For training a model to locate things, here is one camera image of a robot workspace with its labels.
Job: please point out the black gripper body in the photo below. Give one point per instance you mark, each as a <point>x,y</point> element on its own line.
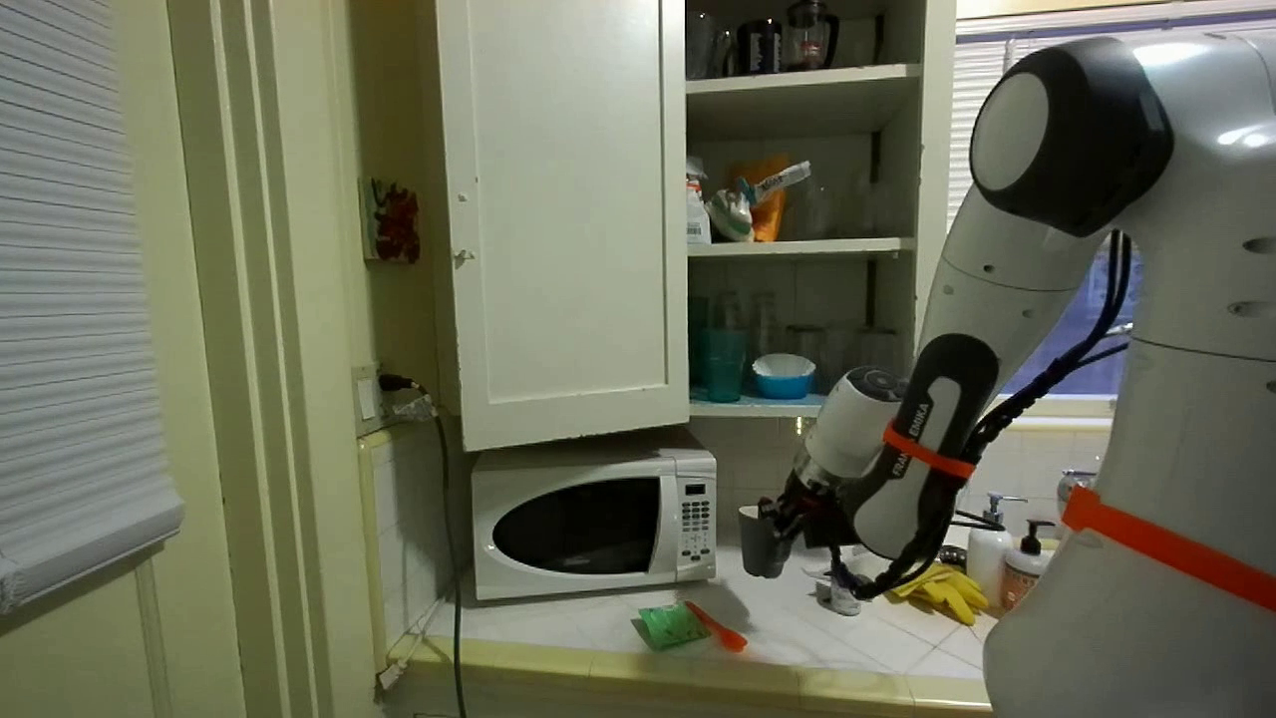
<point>812,512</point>

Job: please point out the grey cup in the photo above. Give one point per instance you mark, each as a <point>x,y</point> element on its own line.
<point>767,540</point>

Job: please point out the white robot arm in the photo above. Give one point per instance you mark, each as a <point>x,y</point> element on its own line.
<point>1120,203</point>

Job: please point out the blue bowl in cupboard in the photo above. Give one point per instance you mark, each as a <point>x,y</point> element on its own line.
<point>784,377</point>

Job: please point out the teal glass in cupboard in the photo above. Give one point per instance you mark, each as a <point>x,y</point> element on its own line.
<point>723,347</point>

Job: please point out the white cupboard cabinet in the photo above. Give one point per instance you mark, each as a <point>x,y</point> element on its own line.
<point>813,163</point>

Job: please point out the white cupboard door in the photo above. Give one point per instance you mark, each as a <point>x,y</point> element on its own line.
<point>562,146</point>

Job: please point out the yellow rubber gloves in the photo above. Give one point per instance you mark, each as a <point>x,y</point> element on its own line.
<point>941,592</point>

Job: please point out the white soap dispenser bottle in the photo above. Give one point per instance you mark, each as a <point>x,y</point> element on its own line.
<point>986,549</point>

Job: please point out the green sponge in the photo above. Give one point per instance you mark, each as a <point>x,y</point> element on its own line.
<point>668,627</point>

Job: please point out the brown soap dispenser bottle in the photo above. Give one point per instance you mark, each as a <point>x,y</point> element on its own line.
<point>1026,558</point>

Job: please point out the white microwave oven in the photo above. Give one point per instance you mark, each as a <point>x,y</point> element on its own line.
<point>583,520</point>

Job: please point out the white window blind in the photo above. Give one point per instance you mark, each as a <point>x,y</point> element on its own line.
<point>82,436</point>

